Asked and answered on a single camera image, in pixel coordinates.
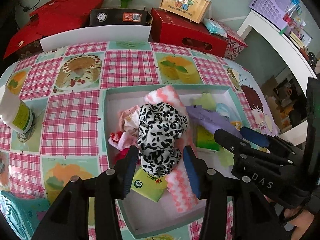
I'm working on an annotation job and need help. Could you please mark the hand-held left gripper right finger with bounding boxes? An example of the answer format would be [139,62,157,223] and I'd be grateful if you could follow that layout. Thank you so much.
[183,145,285,240]

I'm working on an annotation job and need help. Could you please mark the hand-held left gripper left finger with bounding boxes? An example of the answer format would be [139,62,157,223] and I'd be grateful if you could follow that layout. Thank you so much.
[31,145,139,240]

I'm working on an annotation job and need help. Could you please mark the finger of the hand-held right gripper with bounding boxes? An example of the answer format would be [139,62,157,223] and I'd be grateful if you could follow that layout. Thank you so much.
[214,129,250,160]
[239,126,302,165]

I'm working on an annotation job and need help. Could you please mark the pink zigzag cloth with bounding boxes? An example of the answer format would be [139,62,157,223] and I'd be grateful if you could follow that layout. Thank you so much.
[165,167,200,212]
[144,85,185,108]

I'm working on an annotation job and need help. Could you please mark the green tissue packet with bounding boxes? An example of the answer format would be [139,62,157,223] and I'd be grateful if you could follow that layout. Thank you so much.
[195,126,220,152]
[130,169,167,202]

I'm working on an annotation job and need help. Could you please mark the purple packet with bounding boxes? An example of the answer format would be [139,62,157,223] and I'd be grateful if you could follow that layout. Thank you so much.
[185,104,244,140]

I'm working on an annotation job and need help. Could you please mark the blue face mask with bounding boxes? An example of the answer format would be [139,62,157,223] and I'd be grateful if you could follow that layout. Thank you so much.
[215,102,234,120]

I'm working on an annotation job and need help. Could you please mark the light green cloth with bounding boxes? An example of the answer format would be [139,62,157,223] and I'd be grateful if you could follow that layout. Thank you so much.
[192,92,237,174]

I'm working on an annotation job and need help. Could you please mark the leopard print scrunchie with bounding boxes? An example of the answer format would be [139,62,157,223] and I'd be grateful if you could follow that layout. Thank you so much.
[136,102,190,178]

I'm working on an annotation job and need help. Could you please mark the pink baby garment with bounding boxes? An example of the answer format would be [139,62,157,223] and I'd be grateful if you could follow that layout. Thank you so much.
[116,105,142,145]

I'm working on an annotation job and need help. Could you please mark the shallow teal cardboard box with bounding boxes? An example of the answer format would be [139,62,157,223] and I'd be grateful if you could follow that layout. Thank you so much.
[101,84,252,239]

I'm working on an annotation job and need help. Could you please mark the person's right hand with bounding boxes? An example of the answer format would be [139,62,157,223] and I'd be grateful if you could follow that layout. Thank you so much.
[282,202,320,240]

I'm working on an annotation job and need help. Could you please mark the brown cardboard boxes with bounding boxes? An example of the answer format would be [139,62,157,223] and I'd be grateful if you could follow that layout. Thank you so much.
[260,75,308,130]

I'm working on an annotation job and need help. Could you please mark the red patterned box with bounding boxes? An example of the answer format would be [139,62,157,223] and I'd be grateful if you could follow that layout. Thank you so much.
[220,22,248,61]

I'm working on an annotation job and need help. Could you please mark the white desk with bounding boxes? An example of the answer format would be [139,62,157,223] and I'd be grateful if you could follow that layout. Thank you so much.
[236,9,318,80]

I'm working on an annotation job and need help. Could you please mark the blue wet wipes pack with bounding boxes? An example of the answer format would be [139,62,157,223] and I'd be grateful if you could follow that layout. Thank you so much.
[204,19,228,36]

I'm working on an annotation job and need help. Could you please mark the red box with window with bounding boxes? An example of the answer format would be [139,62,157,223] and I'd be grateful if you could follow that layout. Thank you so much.
[150,7,228,57]

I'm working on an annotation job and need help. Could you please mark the pile of books and stationery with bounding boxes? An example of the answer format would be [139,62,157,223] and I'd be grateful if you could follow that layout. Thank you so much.
[282,0,313,50]

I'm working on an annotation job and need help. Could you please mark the teal tissue pack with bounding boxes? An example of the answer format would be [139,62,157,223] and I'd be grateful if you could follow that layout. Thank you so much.
[0,190,50,240]

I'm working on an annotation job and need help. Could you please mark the white bottle with green label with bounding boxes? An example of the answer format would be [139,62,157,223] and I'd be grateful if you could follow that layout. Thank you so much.
[0,85,34,133]

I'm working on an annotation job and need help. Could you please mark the purple perforated basket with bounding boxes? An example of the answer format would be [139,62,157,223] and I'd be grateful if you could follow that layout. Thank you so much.
[249,0,293,30]

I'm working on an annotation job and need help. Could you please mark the black box with orange label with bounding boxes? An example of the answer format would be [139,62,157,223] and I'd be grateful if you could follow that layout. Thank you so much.
[89,8,153,27]

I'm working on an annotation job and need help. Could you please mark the flat red gift bag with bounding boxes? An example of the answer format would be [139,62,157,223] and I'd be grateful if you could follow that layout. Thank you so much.
[4,25,50,60]

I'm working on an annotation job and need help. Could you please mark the red gift bags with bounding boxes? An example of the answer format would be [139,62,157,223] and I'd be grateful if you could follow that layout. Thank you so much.
[29,0,107,34]

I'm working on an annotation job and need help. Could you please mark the wooden case with leather handle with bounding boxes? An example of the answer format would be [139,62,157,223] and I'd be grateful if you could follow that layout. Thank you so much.
[159,0,212,23]

